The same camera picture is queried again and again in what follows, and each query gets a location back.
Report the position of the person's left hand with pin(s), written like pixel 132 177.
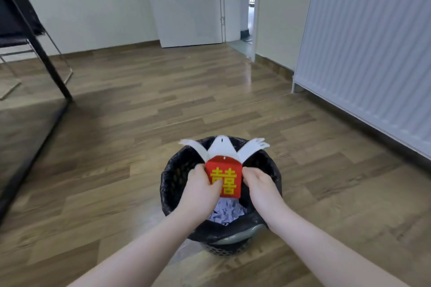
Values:
pixel 198 196

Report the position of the person's right hand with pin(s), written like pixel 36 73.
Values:
pixel 266 199

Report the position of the white paper scraps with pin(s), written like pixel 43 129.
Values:
pixel 225 212

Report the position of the red paper box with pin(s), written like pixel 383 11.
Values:
pixel 232 164

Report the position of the bin with black liner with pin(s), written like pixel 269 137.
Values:
pixel 225 248

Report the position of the person's left forearm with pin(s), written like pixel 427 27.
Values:
pixel 141 256

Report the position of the person's right forearm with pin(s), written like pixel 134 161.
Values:
pixel 330 260

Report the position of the white ribbed radiator panel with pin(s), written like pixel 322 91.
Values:
pixel 370 44

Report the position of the white door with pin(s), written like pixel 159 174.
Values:
pixel 185 4

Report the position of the dark metal frame chair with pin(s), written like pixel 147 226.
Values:
pixel 10 17

